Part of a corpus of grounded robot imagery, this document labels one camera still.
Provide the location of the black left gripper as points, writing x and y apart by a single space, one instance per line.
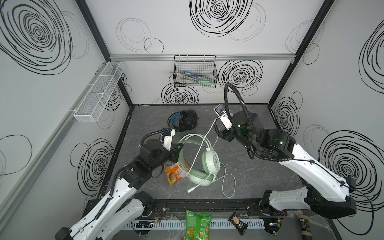
174 151

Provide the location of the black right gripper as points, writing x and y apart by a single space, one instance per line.
222 132

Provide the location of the mint green headphones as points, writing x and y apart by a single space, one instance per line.
213 169

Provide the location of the black gaming headphones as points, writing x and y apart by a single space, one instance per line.
183 121

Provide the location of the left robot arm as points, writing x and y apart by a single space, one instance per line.
125 202

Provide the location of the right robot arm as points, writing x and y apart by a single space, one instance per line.
326 193

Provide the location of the orange snack packet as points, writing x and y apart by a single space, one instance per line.
176 172

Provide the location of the green chips bag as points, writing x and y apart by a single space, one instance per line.
197 226

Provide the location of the blue item in basket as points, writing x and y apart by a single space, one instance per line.
191 74

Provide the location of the small dark snack packet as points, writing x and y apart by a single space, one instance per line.
238 223

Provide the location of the dark bottle at edge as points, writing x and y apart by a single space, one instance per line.
305 227

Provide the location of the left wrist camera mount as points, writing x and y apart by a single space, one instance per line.
166 138

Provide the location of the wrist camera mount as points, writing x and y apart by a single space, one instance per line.
166 138
223 116

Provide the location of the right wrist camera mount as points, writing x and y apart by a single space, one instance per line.
223 116

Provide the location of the white slotted cable duct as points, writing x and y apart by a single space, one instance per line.
218 224

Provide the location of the black wire basket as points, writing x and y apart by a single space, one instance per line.
198 64

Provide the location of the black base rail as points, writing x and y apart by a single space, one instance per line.
167 207

